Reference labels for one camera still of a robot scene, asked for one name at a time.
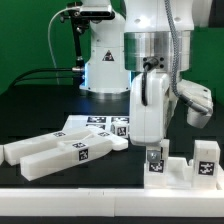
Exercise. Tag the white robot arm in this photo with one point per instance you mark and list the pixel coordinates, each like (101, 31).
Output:
(143, 53)

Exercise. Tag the white chair back frame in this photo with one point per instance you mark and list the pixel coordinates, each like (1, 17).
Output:
(46, 154)

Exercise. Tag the white marker cube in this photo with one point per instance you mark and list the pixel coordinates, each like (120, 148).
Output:
(120, 128)

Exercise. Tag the white marker base plate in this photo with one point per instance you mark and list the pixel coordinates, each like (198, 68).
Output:
(76, 121)

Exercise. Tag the white L-shaped wall fence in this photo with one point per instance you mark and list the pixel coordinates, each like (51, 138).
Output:
(113, 202)

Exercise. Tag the white chair seat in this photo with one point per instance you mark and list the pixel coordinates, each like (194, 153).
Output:
(179, 175)

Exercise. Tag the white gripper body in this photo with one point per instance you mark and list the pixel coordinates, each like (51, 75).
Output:
(148, 124)

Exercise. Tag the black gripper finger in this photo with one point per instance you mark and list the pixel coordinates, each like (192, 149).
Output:
(153, 154)

